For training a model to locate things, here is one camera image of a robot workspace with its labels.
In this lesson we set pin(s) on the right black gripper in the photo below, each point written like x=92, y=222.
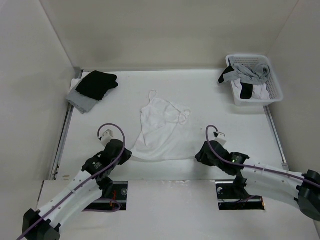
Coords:
x=201, y=157

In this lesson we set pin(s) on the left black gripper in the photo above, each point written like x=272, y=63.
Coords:
x=127, y=155

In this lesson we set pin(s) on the white tank top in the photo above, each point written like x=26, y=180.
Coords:
x=165, y=132

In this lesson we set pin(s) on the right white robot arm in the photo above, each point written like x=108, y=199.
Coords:
x=299, y=190

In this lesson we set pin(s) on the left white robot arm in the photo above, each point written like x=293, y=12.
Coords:
x=91, y=183

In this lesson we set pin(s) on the folded grey tank top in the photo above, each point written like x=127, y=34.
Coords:
x=82, y=103

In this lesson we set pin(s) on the folded black tank top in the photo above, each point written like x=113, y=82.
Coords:
x=96, y=84

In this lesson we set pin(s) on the crumpled black tank top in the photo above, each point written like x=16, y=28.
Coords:
x=243, y=90

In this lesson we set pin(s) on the crumpled grey tank top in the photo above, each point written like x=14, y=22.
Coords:
x=258, y=75

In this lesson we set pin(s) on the white garment in basket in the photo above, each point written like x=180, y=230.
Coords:
x=260, y=92

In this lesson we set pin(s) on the white plastic laundry basket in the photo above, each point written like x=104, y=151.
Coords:
x=272, y=85

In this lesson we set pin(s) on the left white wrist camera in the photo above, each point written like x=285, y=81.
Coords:
x=106, y=137

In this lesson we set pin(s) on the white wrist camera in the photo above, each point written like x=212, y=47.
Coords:
x=106, y=137
x=220, y=138

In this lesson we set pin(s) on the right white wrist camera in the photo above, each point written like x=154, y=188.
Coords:
x=220, y=138

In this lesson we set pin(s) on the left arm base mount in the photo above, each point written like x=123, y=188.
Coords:
x=114, y=198

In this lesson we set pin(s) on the right metal table rail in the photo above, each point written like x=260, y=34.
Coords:
x=276, y=137

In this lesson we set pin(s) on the metal table rail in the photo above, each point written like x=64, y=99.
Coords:
x=55, y=162
x=276, y=137

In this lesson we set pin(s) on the left metal table rail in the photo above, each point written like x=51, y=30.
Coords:
x=55, y=162

